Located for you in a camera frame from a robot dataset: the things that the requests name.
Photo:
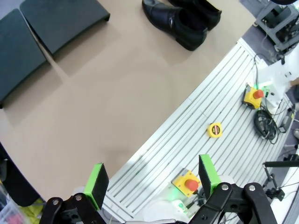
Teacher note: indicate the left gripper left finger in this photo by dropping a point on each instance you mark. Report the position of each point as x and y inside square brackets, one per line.
[97, 186]

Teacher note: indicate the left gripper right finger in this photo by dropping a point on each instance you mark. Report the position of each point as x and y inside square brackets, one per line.
[208, 177]

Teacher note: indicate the black leather dress shoe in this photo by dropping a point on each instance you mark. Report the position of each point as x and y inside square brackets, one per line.
[172, 21]
[205, 11]

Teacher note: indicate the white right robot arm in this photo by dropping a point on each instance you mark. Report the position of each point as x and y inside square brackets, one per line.
[278, 77]

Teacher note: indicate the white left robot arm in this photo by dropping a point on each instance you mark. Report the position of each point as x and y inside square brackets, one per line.
[158, 210]

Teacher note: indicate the black shoe stand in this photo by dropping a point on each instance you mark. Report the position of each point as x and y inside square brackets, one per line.
[21, 58]
[63, 23]

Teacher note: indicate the yellow emergency stop button box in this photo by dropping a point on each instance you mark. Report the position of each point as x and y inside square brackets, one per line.
[252, 98]
[184, 183]

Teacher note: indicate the yellow tape measure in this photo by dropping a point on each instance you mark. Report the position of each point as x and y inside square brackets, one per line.
[215, 130]

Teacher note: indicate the grey power adapter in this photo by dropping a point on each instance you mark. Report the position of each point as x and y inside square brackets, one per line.
[286, 121]

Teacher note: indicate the grey equipment cart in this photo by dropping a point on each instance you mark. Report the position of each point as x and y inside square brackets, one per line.
[273, 21]

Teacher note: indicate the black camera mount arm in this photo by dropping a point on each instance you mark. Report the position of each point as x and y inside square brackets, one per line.
[280, 163]

